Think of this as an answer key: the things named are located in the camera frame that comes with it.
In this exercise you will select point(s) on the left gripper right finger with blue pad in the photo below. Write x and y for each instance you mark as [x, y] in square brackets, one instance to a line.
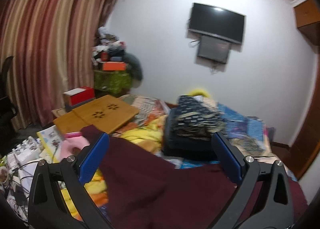
[273, 207]

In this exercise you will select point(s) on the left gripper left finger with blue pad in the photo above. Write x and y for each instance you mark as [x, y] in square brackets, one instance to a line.
[47, 207]

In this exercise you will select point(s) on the stack of folded dark clothes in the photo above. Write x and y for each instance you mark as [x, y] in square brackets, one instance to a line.
[189, 128]

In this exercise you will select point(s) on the pink neck pillow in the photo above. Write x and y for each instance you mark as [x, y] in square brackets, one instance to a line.
[72, 144]

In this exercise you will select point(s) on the patchwork blue bedspread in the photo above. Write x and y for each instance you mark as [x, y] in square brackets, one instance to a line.
[247, 133]

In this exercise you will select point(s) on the wooden laptop bed table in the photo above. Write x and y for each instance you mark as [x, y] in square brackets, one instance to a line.
[107, 114]

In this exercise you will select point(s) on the yellow orange fleece blanket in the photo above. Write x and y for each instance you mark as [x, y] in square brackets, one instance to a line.
[149, 136]

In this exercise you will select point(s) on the red and white box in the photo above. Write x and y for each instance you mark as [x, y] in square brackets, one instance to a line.
[78, 95]

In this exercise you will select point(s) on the green patterned storage box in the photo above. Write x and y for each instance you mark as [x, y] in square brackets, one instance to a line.
[112, 82]

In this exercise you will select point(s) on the brown wooden door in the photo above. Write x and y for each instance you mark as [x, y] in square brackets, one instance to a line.
[306, 147]

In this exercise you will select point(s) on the yellow round object behind bed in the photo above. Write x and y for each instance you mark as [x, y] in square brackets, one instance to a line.
[199, 92]

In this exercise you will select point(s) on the orange shoe box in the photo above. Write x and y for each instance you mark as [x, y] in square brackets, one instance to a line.
[114, 66]

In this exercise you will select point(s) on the dark grey stuffed cushion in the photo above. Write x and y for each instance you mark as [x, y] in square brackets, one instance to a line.
[133, 66]

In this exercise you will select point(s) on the black office chair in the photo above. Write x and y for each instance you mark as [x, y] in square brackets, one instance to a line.
[8, 110]

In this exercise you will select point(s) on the striped red beige curtain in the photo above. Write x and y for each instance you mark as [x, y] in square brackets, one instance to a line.
[51, 44]

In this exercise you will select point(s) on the wooden overhead cabinet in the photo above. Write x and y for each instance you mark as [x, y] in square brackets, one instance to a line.
[307, 20]

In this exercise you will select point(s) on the small wall-mounted monitor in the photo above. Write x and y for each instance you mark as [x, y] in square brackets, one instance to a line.
[213, 49]

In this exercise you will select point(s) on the wall-mounted black television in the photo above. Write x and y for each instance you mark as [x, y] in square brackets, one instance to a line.
[217, 22]

